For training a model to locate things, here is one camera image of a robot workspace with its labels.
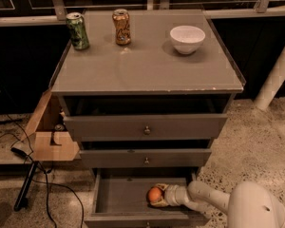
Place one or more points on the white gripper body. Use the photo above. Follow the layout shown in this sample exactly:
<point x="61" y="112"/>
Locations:
<point x="170" y="195"/>

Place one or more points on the orange fruit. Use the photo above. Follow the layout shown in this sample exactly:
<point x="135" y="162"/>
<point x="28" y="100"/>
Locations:
<point x="154" y="194"/>

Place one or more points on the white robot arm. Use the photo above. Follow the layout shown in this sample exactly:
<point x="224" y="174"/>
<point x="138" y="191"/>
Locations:
<point x="249" y="205"/>

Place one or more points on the grey bottom drawer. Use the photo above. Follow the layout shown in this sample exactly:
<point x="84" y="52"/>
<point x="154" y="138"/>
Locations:
<point x="120" y="199"/>

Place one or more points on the grey drawer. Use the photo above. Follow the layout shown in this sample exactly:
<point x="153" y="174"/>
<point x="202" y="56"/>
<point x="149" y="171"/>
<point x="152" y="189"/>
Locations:
<point x="120" y="199"/>
<point x="144" y="117"/>
<point x="128" y="154"/>

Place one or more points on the grey drawer cabinet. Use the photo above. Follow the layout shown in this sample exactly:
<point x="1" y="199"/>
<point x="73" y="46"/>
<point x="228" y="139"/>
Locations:
<point x="149" y="65"/>

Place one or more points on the grey middle drawer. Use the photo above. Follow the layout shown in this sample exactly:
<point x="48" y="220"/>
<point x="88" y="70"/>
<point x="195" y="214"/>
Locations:
<point x="128" y="154"/>

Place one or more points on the grey top drawer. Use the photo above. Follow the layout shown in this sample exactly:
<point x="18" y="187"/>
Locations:
<point x="144" y="117"/>

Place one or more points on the cardboard box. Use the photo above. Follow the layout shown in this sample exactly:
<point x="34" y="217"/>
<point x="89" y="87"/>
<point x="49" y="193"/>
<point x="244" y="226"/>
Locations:
<point x="45" y="128"/>

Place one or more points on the black table leg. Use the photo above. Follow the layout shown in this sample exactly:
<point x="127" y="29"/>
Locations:
<point x="22" y="200"/>

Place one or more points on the white ceramic bowl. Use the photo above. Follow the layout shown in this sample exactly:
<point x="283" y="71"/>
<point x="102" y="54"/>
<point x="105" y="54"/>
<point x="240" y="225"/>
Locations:
<point x="186" y="39"/>

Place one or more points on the white angled pole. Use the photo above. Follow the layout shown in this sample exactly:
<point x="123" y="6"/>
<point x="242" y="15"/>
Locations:
<point x="273" y="83"/>

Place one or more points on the orange soda can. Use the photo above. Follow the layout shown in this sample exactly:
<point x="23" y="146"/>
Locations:
<point x="121" y="21"/>

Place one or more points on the green soda can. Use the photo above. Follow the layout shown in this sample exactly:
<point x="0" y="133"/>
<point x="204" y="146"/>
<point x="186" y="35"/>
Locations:
<point x="75" y="23"/>

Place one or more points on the metal window railing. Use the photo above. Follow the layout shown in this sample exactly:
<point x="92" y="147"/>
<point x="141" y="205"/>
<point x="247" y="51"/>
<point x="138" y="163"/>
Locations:
<point x="142" y="7"/>

